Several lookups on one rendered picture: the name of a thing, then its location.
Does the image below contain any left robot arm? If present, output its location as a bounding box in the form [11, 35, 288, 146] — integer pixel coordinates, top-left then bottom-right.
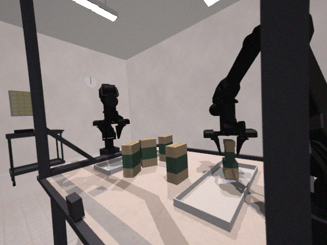
[99, 84, 123, 150]

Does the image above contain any brown rectangular block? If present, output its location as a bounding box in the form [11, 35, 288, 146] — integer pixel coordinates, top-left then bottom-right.
[222, 139, 239, 179]
[158, 135, 173, 162]
[165, 142, 189, 185]
[121, 142, 141, 178]
[139, 138, 158, 168]

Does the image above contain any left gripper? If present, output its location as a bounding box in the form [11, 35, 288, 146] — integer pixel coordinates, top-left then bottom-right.
[93, 109, 130, 139]

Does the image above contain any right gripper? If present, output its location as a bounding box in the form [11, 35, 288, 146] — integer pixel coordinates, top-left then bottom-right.
[203, 115, 258, 155]

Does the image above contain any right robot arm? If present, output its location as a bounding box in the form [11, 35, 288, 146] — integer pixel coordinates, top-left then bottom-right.
[209, 14, 327, 218]

